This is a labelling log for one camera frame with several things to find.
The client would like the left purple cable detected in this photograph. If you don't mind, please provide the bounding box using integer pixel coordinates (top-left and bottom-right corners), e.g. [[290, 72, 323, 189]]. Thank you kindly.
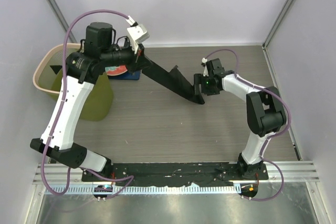
[[41, 9, 136, 213]]

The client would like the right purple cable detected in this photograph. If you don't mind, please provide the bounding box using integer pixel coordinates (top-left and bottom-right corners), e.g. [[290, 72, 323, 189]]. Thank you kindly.
[[204, 48, 291, 201]]

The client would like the olive green trash bin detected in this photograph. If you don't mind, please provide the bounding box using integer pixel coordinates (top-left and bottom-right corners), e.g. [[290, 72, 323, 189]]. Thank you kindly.
[[33, 44, 114, 121]]

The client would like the blue tray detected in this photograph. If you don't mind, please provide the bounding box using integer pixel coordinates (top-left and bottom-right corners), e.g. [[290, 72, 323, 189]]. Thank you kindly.
[[108, 71, 141, 81]]

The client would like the purple cable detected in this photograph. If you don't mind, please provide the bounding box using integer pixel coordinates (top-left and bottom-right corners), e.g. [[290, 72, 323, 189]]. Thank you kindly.
[[204, 48, 291, 201], [41, 9, 136, 213]]

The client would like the white slotted cable duct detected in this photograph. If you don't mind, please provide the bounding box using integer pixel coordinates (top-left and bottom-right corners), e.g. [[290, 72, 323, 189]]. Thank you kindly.
[[66, 184, 241, 195]]

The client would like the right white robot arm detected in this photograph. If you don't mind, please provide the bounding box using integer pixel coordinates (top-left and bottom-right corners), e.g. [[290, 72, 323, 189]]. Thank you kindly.
[[194, 58, 287, 179]]

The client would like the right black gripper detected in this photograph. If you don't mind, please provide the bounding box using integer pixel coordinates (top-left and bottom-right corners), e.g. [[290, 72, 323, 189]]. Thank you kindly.
[[193, 73, 220, 97]]

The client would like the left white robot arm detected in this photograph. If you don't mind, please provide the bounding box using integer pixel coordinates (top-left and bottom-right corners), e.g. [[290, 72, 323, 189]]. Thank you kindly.
[[30, 22, 149, 182]]

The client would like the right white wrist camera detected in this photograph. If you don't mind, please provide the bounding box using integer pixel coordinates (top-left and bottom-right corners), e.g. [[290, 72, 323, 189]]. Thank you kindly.
[[201, 58, 208, 77]]

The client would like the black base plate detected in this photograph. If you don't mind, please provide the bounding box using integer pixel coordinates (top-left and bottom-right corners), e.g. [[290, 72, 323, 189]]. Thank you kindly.
[[98, 162, 269, 187]]

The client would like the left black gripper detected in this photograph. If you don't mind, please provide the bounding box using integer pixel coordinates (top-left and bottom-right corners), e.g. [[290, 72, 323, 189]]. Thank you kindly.
[[101, 39, 153, 76]]

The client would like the black trash bag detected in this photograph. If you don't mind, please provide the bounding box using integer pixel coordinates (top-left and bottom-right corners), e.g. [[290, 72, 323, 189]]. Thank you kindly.
[[138, 55, 205, 104]]

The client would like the red patterned plate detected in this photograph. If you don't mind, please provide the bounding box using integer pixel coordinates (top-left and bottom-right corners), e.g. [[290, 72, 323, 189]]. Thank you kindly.
[[105, 66, 128, 77]]

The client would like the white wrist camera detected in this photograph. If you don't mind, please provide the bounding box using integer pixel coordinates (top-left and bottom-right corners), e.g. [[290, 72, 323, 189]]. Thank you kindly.
[[201, 58, 208, 77], [126, 16, 150, 53]]

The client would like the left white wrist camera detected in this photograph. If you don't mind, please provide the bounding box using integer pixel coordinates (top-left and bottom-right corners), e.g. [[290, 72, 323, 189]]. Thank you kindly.
[[126, 16, 150, 53]]

